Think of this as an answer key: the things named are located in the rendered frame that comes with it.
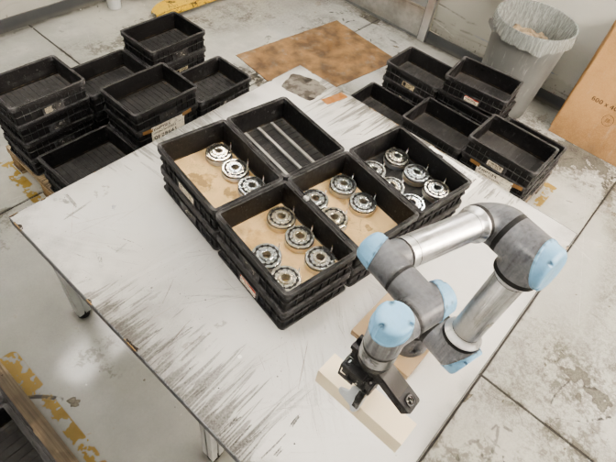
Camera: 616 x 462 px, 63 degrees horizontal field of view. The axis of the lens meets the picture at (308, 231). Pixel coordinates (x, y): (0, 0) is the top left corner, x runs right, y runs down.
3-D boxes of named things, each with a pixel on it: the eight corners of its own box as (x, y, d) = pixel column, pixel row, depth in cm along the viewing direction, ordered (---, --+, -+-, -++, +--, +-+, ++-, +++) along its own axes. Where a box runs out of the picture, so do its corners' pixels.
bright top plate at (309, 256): (341, 260, 169) (341, 259, 168) (319, 276, 164) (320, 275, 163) (320, 242, 173) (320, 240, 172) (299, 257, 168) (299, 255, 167)
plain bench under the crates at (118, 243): (508, 316, 265) (577, 234, 212) (309, 592, 180) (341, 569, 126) (289, 160, 323) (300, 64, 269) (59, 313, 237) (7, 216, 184)
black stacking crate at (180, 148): (281, 201, 189) (284, 180, 181) (214, 235, 175) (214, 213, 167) (225, 141, 207) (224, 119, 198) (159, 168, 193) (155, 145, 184)
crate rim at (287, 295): (357, 257, 164) (359, 252, 162) (285, 302, 150) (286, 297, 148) (284, 183, 182) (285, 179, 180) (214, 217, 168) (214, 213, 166)
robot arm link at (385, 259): (500, 181, 128) (364, 228, 100) (533, 209, 123) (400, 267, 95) (477, 214, 136) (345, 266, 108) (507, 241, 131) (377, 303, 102)
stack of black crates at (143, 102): (170, 126, 310) (162, 60, 275) (203, 150, 299) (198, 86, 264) (114, 155, 288) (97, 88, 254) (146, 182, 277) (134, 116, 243)
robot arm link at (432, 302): (426, 257, 100) (386, 280, 95) (467, 299, 95) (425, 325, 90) (415, 279, 106) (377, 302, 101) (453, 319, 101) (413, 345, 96)
